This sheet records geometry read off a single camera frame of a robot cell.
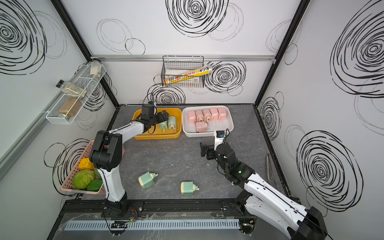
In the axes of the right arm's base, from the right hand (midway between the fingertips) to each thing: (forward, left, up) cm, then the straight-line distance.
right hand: (209, 143), depth 76 cm
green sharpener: (+20, +29, -13) cm, 38 cm away
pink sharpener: (+29, +10, -13) cm, 33 cm away
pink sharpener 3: (+30, -1, -13) cm, 32 cm away
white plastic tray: (+22, +12, -19) cm, 31 cm away
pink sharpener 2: (+29, +5, -12) cm, 32 cm away
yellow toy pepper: (-8, +68, -12) cm, 70 cm away
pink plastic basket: (-19, +73, -13) cm, 77 cm away
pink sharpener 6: (+20, +4, -13) cm, 24 cm away
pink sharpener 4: (+31, -6, -13) cm, 34 cm away
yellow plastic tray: (+8, +30, -3) cm, 32 cm away
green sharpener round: (+21, +23, -11) cm, 33 cm away
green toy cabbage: (-16, +65, -10) cm, 68 cm away
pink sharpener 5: (+32, -11, -13) cm, 36 cm away
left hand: (+26, +30, -8) cm, 40 cm away
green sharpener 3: (-19, +10, -12) cm, 25 cm away
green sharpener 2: (-16, +32, -12) cm, 37 cm away
